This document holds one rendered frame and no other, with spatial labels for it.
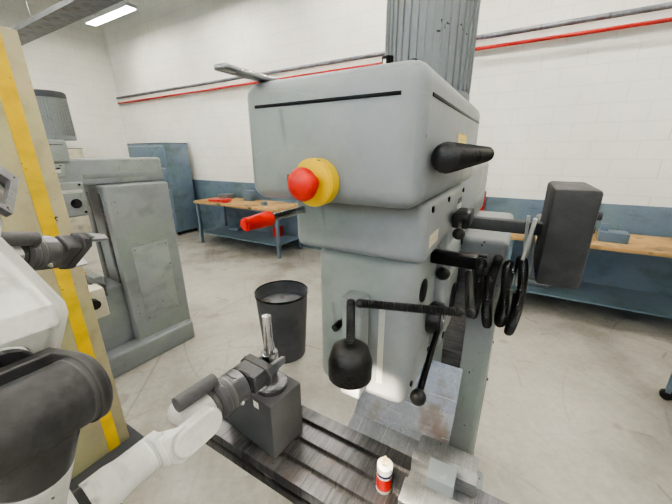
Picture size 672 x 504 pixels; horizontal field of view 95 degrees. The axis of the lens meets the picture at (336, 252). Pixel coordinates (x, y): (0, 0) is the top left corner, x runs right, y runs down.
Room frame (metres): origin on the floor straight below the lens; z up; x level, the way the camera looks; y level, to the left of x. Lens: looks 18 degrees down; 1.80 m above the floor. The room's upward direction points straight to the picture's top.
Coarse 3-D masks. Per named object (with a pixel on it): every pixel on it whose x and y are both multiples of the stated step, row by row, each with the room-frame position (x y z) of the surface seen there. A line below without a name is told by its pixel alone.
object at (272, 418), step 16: (272, 384) 0.74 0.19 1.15; (288, 384) 0.74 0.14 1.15; (256, 400) 0.69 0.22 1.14; (272, 400) 0.68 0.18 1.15; (288, 400) 0.71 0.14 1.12; (240, 416) 0.74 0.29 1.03; (256, 416) 0.69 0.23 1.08; (272, 416) 0.66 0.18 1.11; (288, 416) 0.70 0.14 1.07; (256, 432) 0.70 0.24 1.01; (272, 432) 0.66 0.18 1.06; (288, 432) 0.70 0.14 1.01; (272, 448) 0.66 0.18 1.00
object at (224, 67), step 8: (216, 64) 0.41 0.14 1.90; (224, 64) 0.41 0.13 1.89; (224, 72) 0.43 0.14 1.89; (232, 72) 0.43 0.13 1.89; (240, 72) 0.43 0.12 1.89; (248, 72) 0.44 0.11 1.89; (256, 72) 0.45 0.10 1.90; (256, 80) 0.47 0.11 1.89; (264, 80) 0.47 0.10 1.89; (272, 80) 0.48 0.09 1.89
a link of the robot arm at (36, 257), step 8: (8, 232) 0.66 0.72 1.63; (16, 232) 0.68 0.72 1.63; (24, 232) 0.69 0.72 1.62; (32, 232) 0.71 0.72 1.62; (8, 240) 0.65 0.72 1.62; (16, 240) 0.67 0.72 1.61; (24, 240) 0.68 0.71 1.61; (32, 240) 0.70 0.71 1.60; (40, 240) 0.71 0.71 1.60; (16, 248) 0.68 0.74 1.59; (24, 248) 0.70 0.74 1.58; (32, 248) 0.70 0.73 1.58; (40, 248) 0.72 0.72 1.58; (24, 256) 0.68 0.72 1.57; (32, 256) 0.70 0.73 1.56; (40, 256) 0.71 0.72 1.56; (32, 264) 0.70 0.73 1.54; (40, 264) 0.71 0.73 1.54
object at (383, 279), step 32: (320, 256) 0.58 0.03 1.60; (352, 256) 0.54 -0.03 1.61; (352, 288) 0.53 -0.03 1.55; (384, 288) 0.50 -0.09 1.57; (416, 288) 0.49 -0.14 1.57; (384, 320) 0.50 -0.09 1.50; (416, 320) 0.50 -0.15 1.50; (384, 352) 0.50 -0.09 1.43; (416, 352) 0.52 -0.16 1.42; (384, 384) 0.50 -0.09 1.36
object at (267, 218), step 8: (296, 208) 0.52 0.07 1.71; (304, 208) 0.54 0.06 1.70; (256, 216) 0.44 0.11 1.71; (264, 216) 0.45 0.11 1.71; (272, 216) 0.46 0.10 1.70; (280, 216) 0.48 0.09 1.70; (288, 216) 0.50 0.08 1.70; (240, 224) 0.43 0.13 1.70; (248, 224) 0.42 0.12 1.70; (256, 224) 0.43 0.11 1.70; (264, 224) 0.44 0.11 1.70; (272, 224) 0.46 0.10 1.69
